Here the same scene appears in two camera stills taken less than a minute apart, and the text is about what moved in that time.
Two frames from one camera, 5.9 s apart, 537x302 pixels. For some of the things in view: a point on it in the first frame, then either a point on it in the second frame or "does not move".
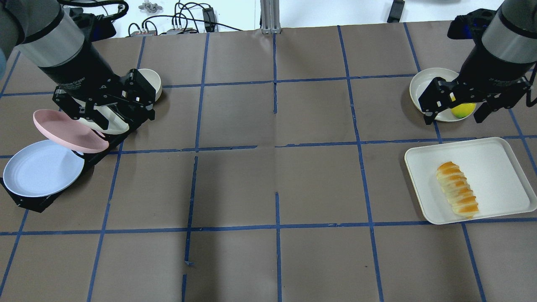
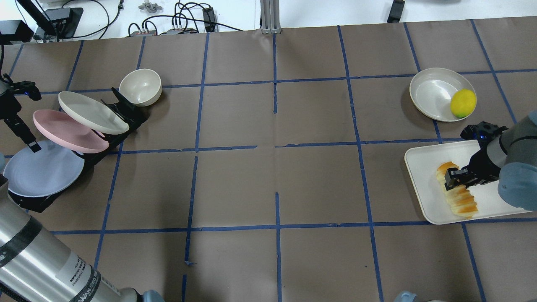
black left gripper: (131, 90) -> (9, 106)
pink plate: (69, 133) does not move
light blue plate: (42, 168) does not move
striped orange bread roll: (456, 188) does not move
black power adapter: (209, 18) does not move
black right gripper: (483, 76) -> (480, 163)
